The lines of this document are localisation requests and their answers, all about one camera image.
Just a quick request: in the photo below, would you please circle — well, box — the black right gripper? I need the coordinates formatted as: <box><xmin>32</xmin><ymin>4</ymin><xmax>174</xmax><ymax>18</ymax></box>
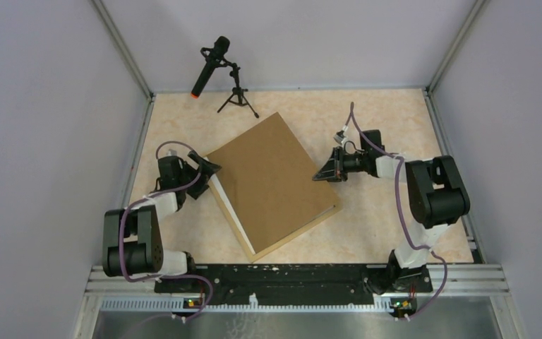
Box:
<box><xmin>313</xmin><ymin>146</ymin><xmax>367</xmax><ymax>183</ymax></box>

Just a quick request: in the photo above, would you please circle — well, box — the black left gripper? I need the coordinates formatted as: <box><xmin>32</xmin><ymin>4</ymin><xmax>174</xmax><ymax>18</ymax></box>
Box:
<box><xmin>178</xmin><ymin>150</ymin><xmax>221</xmax><ymax>198</ymax></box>

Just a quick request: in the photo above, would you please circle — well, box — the light wooden picture frame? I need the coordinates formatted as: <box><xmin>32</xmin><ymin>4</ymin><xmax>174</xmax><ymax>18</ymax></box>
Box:
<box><xmin>205</xmin><ymin>168</ymin><xmax>342</xmax><ymax>264</ymax></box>

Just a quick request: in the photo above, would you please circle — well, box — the brown backing board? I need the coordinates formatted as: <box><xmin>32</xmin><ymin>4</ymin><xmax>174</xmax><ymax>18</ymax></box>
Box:
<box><xmin>205</xmin><ymin>112</ymin><xmax>342</xmax><ymax>263</ymax></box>

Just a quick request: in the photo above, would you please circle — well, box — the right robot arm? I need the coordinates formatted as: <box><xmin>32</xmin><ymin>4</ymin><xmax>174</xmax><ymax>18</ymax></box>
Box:
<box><xmin>312</xmin><ymin>130</ymin><xmax>470</xmax><ymax>294</ymax></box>

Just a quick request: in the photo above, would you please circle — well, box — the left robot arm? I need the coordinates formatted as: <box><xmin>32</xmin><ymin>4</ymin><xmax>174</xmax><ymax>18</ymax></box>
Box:
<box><xmin>102</xmin><ymin>151</ymin><xmax>222</xmax><ymax>292</ymax></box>

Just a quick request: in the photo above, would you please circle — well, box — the black mini tripod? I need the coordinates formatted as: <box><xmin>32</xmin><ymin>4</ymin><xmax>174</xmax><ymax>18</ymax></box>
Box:
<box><xmin>217</xmin><ymin>59</ymin><xmax>260</xmax><ymax>119</ymax></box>

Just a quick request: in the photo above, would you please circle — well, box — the black microphone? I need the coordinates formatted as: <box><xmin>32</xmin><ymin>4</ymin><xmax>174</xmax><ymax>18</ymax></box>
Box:
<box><xmin>191</xmin><ymin>36</ymin><xmax>230</xmax><ymax>98</ymax></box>

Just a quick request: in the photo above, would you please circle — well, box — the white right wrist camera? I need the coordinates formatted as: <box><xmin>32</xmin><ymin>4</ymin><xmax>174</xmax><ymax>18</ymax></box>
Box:
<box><xmin>333</xmin><ymin>131</ymin><xmax>349</xmax><ymax>147</ymax></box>

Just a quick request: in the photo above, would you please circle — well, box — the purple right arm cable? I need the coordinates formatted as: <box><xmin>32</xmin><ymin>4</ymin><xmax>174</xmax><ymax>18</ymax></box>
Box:
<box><xmin>344</xmin><ymin>102</ymin><xmax>449</xmax><ymax>321</ymax></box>

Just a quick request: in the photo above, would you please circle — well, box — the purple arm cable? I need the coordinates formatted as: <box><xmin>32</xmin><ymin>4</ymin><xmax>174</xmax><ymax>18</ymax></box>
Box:
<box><xmin>344</xmin><ymin>102</ymin><xmax>449</xmax><ymax>321</ymax></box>
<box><xmin>118</xmin><ymin>140</ymin><xmax>215</xmax><ymax>323</ymax></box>

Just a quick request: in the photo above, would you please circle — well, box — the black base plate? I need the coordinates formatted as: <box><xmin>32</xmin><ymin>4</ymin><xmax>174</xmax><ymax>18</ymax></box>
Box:
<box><xmin>154</xmin><ymin>263</ymin><xmax>434</xmax><ymax>308</ymax></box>

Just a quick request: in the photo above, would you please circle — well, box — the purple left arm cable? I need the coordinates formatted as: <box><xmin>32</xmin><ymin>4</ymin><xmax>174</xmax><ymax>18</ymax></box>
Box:
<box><xmin>118</xmin><ymin>140</ymin><xmax>215</xmax><ymax>323</ymax></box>

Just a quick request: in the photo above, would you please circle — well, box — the aluminium rail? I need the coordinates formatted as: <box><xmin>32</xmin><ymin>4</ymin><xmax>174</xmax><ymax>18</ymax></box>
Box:
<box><xmin>85</xmin><ymin>264</ymin><xmax>510</xmax><ymax>314</ymax></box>

